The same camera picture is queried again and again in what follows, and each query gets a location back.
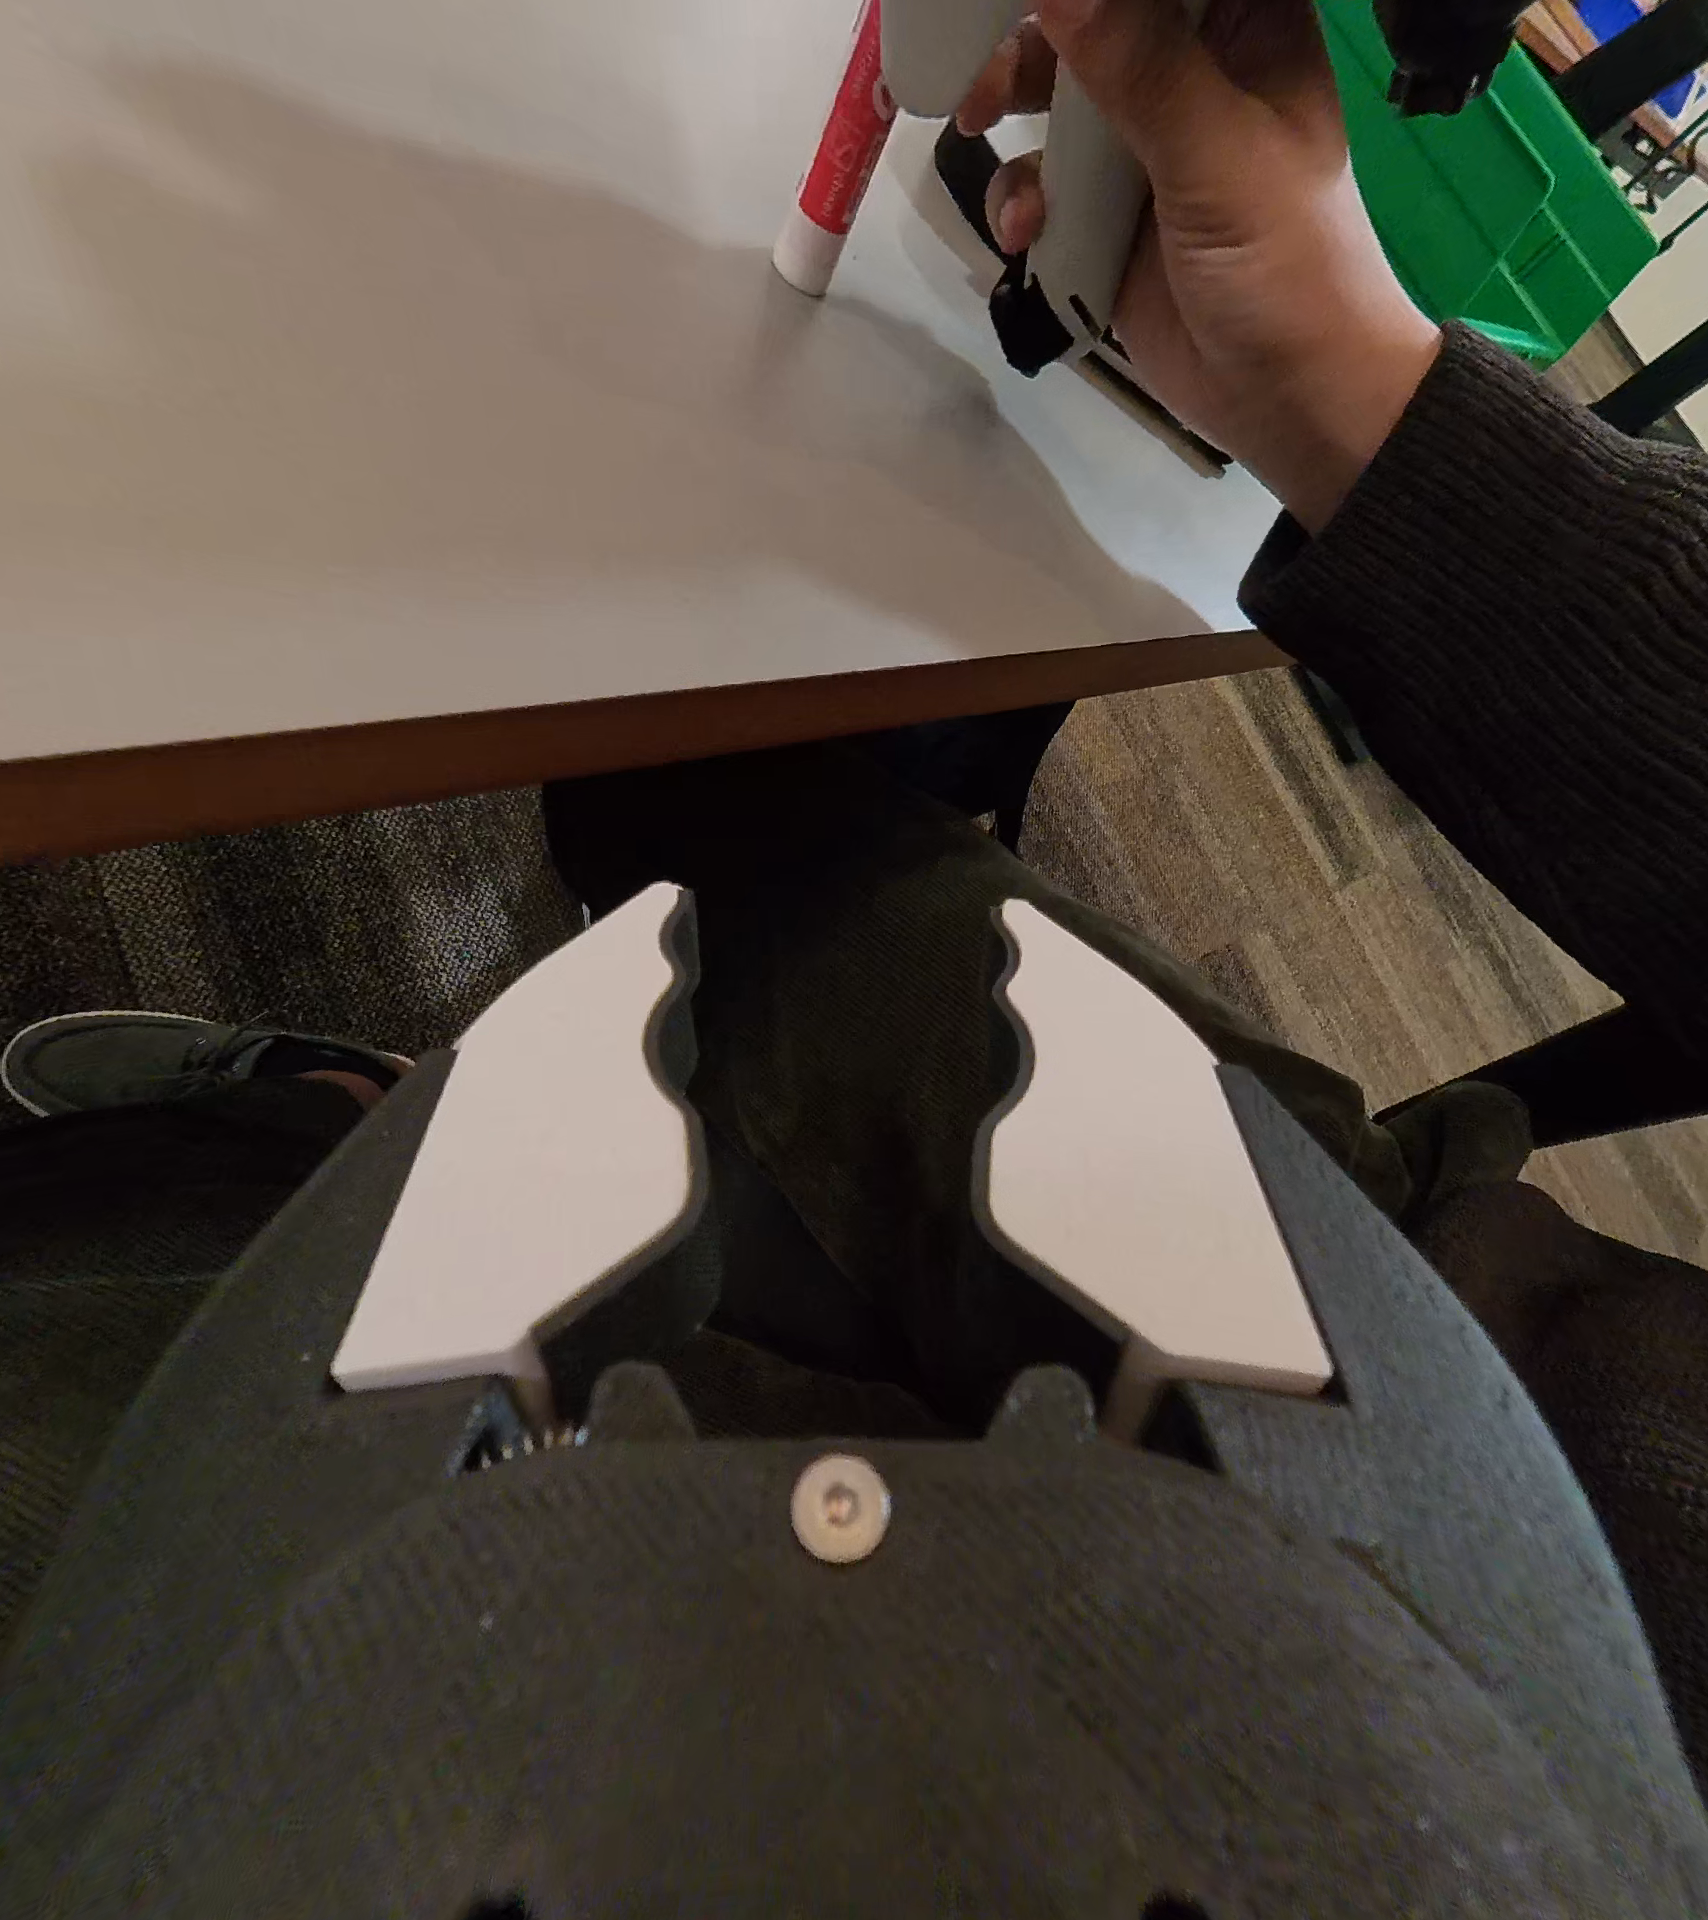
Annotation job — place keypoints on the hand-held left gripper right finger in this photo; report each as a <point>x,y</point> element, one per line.
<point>1155,1201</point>

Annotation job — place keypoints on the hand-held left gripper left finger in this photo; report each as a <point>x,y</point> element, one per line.
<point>539,1171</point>

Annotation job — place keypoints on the person's black shoe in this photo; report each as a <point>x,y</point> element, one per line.
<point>148,1059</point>

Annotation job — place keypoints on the green plastic crate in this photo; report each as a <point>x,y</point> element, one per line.
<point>1484,195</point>

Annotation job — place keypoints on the red dry erase marker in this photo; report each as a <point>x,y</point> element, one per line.
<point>832,181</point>

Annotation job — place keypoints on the person's right hand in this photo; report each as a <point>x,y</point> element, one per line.
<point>1245,224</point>

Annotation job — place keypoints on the person's right forearm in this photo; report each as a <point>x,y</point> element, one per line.
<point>1589,674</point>

